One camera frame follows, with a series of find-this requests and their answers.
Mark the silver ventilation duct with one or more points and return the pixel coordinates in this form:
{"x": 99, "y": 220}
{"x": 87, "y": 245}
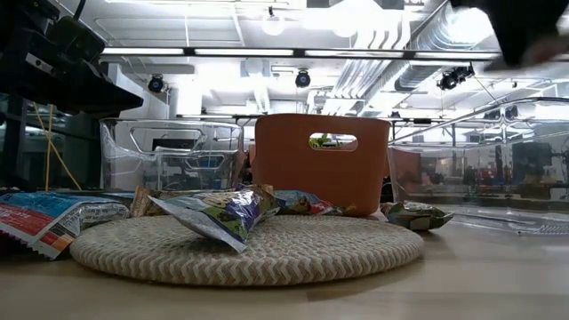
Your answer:
{"x": 444, "y": 31}

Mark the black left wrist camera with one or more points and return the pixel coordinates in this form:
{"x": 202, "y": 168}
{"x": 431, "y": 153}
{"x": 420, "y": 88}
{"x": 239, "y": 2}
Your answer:
{"x": 77, "y": 40}

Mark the round woven beige mat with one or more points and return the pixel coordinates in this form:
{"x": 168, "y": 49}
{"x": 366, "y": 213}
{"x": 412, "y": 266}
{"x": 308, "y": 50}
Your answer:
{"x": 266, "y": 253}

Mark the orange plastic basket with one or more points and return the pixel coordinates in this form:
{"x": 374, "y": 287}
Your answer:
{"x": 289, "y": 178}

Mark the long ceiling light strip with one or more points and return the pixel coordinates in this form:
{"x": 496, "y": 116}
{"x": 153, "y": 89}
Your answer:
{"x": 244, "y": 52}

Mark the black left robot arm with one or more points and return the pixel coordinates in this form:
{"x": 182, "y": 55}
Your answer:
{"x": 26, "y": 11}

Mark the black ceiling lamp cluster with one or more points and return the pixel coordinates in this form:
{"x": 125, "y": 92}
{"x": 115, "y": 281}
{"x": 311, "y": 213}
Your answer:
{"x": 453, "y": 77}

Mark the green orange Chewy bar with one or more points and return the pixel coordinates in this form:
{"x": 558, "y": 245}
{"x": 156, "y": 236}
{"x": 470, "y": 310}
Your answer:
{"x": 413, "y": 215}

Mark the round white ceiling lamp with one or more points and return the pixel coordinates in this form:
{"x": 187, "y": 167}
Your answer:
{"x": 273, "y": 26}

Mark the clear plastic bin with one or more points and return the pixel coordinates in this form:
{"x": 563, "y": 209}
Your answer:
{"x": 511, "y": 213}
{"x": 133, "y": 155}

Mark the purple green granola bar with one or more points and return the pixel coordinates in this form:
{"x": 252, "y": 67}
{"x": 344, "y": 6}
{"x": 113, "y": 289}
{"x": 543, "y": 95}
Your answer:
{"x": 231, "y": 213}

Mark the green potted plant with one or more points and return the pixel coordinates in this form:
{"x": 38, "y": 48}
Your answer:
{"x": 321, "y": 141}

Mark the orange background chair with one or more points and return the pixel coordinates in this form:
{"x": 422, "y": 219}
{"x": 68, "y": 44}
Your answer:
{"x": 406, "y": 169}

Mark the black ceiling spot lamp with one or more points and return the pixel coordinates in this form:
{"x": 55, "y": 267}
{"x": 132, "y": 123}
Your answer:
{"x": 155, "y": 83}
{"x": 302, "y": 79}

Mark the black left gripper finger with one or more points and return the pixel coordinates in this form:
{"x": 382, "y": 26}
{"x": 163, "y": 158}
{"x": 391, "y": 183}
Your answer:
{"x": 98, "y": 98}

